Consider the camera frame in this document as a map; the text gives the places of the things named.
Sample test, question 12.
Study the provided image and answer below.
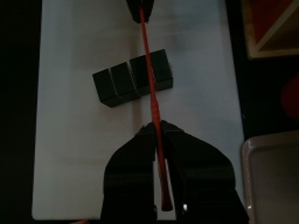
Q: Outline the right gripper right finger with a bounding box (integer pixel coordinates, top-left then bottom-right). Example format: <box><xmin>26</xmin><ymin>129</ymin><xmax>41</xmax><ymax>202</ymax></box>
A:
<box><xmin>159</xmin><ymin>119</ymin><xmax>250</xmax><ymax>224</ymax></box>

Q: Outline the white cutting board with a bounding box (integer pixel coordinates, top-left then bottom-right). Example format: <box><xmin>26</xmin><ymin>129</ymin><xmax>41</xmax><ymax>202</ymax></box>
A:
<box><xmin>33</xmin><ymin>0</ymin><xmax>247</xmax><ymax>221</ymax></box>

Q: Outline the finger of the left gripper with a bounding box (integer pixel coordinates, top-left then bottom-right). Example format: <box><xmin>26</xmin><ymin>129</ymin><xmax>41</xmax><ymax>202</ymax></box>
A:
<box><xmin>142</xmin><ymin>0</ymin><xmax>155</xmax><ymax>23</ymax></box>
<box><xmin>126</xmin><ymin>0</ymin><xmax>143</xmax><ymax>25</ymax></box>

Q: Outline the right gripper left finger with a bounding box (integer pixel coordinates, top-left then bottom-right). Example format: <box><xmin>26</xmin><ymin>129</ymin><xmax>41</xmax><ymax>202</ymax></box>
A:
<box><xmin>99</xmin><ymin>122</ymin><xmax>159</xmax><ymax>224</ymax></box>

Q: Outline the dark toy sushi piece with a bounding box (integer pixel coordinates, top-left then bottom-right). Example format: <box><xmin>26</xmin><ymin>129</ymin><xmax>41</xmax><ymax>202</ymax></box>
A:
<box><xmin>129</xmin><ymin>55</ymin><xmax>155</xmax><ymax>96</ymax></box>
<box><xmin>150</xmin><ymin>48</ymin><xmax>174</xmax><ymax>92</ymax></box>
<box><xmin>110</xmin><ymin>61</ymin><xmax>142</xmax><ymax>102</ymax></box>
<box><xmin>93</xmin><ymin>68</ymin><xmax>119</xmax><ymax>109</ymax></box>

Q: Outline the red toy knife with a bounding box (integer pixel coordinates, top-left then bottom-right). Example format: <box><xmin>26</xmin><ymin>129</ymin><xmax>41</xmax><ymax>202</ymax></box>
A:
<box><xmin>138</xmin><ymin>5</ymin><xmax>174</xmax><ymax>213</ymax></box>

